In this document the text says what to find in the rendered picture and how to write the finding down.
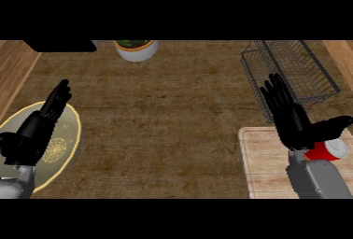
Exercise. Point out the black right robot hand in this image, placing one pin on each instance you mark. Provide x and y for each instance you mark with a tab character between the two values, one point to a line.
290	124

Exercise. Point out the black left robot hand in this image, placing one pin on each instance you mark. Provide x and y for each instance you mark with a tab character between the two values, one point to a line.
33	130

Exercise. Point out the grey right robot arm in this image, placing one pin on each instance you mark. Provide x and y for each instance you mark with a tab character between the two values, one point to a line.
315	177

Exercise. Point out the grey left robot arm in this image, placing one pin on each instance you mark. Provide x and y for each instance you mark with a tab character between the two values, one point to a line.
17	183

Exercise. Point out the red can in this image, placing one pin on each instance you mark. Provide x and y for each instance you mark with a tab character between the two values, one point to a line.
331	150

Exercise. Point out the pale wooden cutting board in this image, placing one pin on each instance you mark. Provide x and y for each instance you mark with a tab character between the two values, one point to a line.
268	165

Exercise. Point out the yellow-rimmed grey plate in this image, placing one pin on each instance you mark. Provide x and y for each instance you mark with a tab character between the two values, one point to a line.
63	146

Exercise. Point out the black appliance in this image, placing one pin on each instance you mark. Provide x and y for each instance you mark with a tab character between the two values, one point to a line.
60	45

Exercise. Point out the white plant pot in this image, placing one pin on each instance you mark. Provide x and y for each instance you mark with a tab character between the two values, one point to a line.
136	49

